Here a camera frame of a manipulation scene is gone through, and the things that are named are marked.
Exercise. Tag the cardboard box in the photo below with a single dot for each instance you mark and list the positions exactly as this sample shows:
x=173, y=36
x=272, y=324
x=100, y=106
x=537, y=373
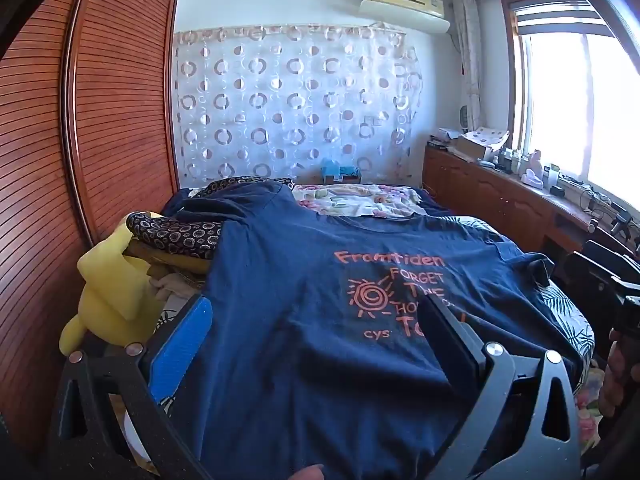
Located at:
x=470, y=149

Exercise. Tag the person's right hand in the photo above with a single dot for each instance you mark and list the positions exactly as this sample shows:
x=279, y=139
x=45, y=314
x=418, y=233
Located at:
x=617, y=385

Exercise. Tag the white air conditioner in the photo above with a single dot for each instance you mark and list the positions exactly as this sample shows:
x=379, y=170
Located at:
x=400, y=2

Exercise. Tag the window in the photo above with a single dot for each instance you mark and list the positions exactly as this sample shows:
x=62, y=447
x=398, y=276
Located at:
x=575, y=85

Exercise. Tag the patterned window curtain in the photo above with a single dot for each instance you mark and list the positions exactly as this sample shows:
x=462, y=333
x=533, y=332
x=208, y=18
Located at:
x=467, y=60

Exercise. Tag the mustard yellow cloth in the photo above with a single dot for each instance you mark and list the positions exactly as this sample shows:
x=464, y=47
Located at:
x=165, y=257

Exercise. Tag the navy printed t-shirt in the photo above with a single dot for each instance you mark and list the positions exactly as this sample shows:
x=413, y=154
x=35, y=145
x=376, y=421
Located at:
x=300, y=310

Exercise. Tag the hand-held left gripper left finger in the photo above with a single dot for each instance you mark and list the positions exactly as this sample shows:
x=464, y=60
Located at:
x=182, y=345

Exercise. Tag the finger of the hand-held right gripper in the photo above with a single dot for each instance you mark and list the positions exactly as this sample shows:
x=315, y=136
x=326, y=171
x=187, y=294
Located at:
x=592, y=280
x=610, y=252

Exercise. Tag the wooden headboard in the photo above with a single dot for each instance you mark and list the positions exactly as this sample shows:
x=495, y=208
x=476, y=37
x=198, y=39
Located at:
x=75, y=135

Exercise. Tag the dark circle-patterned cloth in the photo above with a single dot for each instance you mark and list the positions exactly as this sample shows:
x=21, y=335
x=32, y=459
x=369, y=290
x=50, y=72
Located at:
x=175, y=235

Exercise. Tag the person's left hand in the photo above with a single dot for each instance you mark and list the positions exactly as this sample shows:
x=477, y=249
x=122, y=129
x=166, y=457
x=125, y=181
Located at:
x=307, y=474

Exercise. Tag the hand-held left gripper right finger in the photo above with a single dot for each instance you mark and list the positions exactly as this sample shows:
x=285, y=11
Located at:
x=450, y=335

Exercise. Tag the leaf-print bed sheet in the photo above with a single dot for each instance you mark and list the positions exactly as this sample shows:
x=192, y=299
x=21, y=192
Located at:
x=570, y=320

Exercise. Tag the yellow garment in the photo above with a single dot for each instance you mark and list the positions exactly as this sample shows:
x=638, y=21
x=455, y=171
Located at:
x=110, y=285

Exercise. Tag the blue box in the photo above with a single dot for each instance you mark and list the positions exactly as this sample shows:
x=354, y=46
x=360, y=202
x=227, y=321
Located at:
x=340, y=171

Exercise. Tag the wooden cabinet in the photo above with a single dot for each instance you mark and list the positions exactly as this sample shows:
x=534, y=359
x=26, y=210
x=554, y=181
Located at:
x=490, y=195

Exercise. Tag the circle-patterned wall cloth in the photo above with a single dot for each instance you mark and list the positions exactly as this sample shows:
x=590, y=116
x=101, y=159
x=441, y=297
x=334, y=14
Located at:
x=300, y=100

